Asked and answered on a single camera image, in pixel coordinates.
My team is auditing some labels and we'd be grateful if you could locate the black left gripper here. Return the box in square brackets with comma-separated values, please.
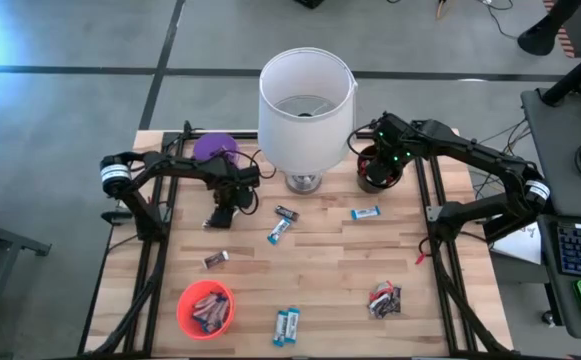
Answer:
[204, 155, 262, 230]

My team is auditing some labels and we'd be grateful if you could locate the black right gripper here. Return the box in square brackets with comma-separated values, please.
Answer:
[364, 112, 416, 187]

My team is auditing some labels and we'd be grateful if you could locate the black plastic bucket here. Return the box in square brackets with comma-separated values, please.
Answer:
[356, 143, 405, 195]

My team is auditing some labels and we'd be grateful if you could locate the purple pumpkin face bucket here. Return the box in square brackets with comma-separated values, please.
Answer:
[192, 131, 242, 169]

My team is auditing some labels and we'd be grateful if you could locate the silver lamp with white shade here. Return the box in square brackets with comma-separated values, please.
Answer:
[258, 46, 360, 195]

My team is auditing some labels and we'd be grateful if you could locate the orange pumpkin face bucket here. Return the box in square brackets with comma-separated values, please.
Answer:
[175, 278, 237, 342]

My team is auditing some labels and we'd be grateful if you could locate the white paper sheet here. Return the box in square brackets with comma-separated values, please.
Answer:
[491, 222, 543, 266]

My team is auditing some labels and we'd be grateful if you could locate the grey office desk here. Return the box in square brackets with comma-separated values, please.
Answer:
[519, 87, 581, 221]

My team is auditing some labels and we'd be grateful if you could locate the black stand leg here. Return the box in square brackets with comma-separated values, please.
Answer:
[516, 0, 581, 57]

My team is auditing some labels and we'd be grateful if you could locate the black slanted pole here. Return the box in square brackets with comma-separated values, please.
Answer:
[539, 38, 581, 107]

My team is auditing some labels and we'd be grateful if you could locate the grey metal side table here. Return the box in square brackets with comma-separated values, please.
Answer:
[0, 199, 53, 360]

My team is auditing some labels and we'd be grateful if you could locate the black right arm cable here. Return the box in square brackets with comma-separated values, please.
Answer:
[346, 121, 381, 157]

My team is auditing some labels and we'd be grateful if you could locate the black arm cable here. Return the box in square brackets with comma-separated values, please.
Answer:
[229, 147, 278, 217]
[346, 121, 381, 157]

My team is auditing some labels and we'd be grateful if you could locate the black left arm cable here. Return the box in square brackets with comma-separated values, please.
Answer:
[229, 147, 278, 217]

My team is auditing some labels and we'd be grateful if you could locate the black aluminium rig frame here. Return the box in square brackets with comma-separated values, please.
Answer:
[77, 119, 514, 360]

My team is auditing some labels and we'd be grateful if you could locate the black floor cable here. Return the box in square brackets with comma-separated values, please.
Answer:
[477, 0, 520, 42]

